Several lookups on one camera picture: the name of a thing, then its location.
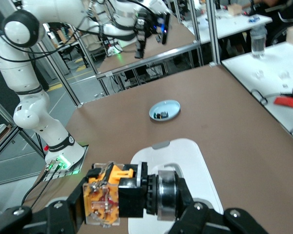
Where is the person in black clothes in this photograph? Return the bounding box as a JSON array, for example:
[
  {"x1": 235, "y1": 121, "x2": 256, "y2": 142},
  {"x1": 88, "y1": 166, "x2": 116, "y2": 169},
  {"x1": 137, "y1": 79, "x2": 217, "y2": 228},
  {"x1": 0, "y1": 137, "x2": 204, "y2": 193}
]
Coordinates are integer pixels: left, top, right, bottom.
[{"x1": 255, "y1": 0, "x2": 293, "y2": 47}]

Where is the small cardboard box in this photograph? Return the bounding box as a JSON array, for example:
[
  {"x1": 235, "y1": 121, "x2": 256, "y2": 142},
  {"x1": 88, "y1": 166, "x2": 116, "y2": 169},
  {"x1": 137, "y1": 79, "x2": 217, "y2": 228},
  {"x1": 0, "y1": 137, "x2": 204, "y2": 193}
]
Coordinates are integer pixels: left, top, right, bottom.
[{"x1": 227, "y1": 3, "x2": 243, "y2": 17}]

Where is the white lidded box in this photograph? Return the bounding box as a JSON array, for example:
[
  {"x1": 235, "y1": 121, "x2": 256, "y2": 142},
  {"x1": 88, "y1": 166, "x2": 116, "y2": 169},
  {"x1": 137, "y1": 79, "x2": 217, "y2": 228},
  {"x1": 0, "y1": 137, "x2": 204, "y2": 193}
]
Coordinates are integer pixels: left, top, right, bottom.
[{"x1": 128, "y1": 138, "x2": 223, "y2": 234}]

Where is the white table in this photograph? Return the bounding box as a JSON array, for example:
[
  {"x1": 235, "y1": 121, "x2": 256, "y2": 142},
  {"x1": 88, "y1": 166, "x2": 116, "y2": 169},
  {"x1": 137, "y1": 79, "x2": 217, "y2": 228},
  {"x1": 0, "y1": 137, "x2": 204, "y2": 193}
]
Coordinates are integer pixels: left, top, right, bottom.
[
  {"x1": 221, "y1": 42, "x2": 293, "y2": 144},
  {"x1": 182, "y1": 9, "x2": 273, "y2": 45}
]

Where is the orange and black switch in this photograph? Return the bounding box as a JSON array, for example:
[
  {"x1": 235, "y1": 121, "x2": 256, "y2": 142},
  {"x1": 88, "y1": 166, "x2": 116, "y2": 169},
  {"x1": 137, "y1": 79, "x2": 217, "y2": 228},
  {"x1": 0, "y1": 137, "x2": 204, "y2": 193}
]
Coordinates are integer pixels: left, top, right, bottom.
[{"x1": 82, "y1": 161, "x2": 186, "y2": 229}]

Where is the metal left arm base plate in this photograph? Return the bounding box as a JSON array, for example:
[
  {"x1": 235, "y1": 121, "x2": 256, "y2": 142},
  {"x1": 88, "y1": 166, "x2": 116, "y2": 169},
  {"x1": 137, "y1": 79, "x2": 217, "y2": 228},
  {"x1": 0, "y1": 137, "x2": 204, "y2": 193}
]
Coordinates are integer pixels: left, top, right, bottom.
[{"x1": 42, "y1": 145, "x2": 90, "y2": 182}]

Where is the light blue round plate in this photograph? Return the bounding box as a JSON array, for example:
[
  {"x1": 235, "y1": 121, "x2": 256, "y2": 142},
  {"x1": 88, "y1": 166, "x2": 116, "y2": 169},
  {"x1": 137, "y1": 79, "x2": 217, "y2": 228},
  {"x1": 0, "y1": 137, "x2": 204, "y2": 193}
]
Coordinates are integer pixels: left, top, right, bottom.
[{"x1": 148, "y1": 99, "x2": 181, "y2": 123}]

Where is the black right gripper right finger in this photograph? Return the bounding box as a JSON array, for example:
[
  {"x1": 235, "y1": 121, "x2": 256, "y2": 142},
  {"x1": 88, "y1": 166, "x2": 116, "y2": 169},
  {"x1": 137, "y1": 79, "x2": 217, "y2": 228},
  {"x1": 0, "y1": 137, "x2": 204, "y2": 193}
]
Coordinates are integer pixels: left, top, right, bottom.
[{"x1": 168, "y1": 177, "x2": 269, "y2": 234}]

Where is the black cable loop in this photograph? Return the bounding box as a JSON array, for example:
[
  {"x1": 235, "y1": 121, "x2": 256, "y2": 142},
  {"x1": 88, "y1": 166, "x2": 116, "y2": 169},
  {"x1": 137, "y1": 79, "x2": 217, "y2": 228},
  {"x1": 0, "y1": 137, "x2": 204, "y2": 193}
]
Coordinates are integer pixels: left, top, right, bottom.
[{"x1": 250, "y1": 89, "x2": 269, "y2": 105}]

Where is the clear water bottle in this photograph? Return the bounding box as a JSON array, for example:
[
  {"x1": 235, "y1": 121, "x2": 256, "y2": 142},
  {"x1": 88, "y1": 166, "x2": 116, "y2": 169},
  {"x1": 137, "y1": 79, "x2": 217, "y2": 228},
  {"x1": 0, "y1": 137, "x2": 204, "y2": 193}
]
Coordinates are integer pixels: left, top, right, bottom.
[{"x1": 250, "y1": 25, "x2": 268, "y2": 59}]

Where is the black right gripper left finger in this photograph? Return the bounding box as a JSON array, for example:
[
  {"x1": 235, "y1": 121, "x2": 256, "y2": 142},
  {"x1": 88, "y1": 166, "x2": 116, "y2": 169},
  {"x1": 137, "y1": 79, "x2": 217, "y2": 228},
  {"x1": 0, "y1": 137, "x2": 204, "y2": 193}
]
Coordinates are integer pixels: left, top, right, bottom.
[{"x1": 0, "y1": 175, "x2": 90, "y2": 234}]

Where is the red flat tool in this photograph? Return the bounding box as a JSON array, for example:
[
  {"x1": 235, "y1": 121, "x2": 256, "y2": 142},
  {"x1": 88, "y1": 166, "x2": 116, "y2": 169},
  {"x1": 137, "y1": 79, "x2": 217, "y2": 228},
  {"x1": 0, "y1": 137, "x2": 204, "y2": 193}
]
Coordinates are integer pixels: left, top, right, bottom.
[{"x1": 274, "y1": 96, "x2": 293, "y2": 110}]

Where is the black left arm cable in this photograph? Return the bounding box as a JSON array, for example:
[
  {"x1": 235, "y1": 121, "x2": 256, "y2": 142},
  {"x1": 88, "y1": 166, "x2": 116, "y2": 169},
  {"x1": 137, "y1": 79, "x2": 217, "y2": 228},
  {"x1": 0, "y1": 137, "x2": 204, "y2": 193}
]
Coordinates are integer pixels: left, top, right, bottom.
[{"x1": 0, "y1": 14, "x2": 137, "y2": 64}]

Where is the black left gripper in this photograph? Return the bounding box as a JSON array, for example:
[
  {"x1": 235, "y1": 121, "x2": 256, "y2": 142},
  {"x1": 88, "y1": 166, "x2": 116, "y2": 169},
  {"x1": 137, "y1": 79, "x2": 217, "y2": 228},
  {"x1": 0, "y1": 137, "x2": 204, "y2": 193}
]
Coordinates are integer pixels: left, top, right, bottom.
[{"x1": 134, "y1": 11, "x2": 160, "y2": 59}]

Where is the aluminium frame profile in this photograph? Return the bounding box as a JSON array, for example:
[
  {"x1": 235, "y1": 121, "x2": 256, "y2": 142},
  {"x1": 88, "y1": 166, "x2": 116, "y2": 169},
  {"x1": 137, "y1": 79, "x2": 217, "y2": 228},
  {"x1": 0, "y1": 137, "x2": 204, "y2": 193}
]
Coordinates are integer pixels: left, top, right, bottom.
[{"x1": 47, "y1": 0, "x2": 222, "y2": 109}]

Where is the black base connector cable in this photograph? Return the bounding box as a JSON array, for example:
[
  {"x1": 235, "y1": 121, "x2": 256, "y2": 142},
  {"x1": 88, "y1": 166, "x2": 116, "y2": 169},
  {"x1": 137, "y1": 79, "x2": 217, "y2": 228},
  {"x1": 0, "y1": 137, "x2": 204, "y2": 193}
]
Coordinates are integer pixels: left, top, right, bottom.
[{"x1": 21, "y1": 159, "x2": 62, "y2": 213}]

